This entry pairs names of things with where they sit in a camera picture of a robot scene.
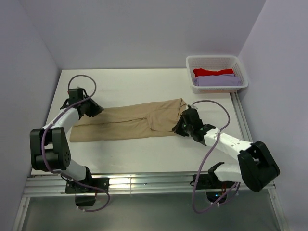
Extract beige t shirt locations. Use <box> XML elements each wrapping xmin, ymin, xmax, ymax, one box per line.
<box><xmin>69</xmin><ymin>98</ymin><xmax>187</xmax><ymax>142</ymax></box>

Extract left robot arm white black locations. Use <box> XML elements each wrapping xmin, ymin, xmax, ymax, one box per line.
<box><xmin>29</xmin><ymin>88</ymin><xmax>103</xmax><ymax>193</ymax></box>

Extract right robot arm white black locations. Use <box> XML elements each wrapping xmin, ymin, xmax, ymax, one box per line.
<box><xmin>172</xmin><ymin>108</ymin><xmax>281</xmax><ymax>192</ymax></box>

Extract red rolled t shirt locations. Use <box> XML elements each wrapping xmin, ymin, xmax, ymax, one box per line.
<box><xmin>193</xmin><ymin>68</ymin><xmax>235</xmax><ymax>77</ymax></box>

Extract lilac rolled t shirt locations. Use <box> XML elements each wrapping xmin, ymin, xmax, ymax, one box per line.
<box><xmin>192</xmin><ymin>74</ymin><xmax>241</xmax><ymax>87</ymax></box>

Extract white plastic basket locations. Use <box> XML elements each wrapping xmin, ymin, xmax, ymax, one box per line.
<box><xmin>186</xmin><ymin>55</ymin><xmax>248</xmax><ymax>94</ymax></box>

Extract aluminium frame rail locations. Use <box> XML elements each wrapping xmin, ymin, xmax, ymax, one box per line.
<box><xmin>12</xmin><ymin>68</ymin><xmax>289</xmax><ymax>231</ymax></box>

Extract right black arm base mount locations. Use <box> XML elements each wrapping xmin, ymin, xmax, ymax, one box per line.
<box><xmin>196</xmin><ymin>174</ymin><xmax>234</xmax><ymax>203</ymax></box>

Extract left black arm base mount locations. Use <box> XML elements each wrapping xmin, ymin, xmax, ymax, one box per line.
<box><xmin>64</xmin><ymin>178</ymin><xmax>110</xmax><ymax>212</ymax></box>

